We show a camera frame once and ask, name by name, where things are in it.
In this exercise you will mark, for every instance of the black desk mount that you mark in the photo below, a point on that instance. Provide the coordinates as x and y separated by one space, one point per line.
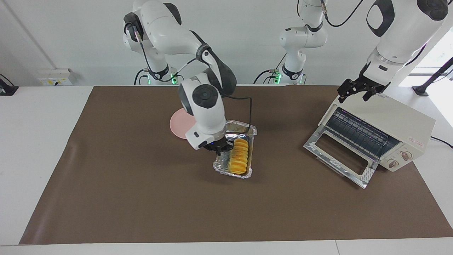
7 89

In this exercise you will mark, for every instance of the beige oven knob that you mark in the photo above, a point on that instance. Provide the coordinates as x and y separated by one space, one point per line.
407 156
393 163

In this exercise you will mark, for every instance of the brown table mat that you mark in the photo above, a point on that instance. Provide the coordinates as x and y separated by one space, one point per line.
141 198

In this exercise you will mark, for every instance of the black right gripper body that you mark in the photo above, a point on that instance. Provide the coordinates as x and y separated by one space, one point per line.
219 146

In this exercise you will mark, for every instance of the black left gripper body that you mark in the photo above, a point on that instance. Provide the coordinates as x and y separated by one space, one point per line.
375 85

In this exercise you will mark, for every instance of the white toaster oven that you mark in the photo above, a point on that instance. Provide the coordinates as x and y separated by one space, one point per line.
400 117

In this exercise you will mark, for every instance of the aluminium foil tray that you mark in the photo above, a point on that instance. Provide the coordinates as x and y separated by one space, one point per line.
222 165

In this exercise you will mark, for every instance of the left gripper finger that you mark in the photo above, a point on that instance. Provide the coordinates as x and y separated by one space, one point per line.
370 95
345 90

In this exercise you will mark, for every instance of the black clamp stand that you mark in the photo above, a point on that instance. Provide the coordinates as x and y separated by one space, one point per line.
433 78

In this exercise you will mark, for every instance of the white wall outlet box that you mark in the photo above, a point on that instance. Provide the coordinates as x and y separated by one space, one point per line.
53 77

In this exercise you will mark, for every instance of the pink round plate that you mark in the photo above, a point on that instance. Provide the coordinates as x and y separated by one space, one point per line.
178 125

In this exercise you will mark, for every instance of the sliced yellow bread loaf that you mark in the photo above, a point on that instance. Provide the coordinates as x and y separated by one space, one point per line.
239 159

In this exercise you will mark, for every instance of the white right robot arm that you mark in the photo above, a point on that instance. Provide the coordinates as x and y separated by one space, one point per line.
166 28

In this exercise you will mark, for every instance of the chrome glass oven door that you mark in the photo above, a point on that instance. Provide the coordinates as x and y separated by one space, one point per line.
313 146

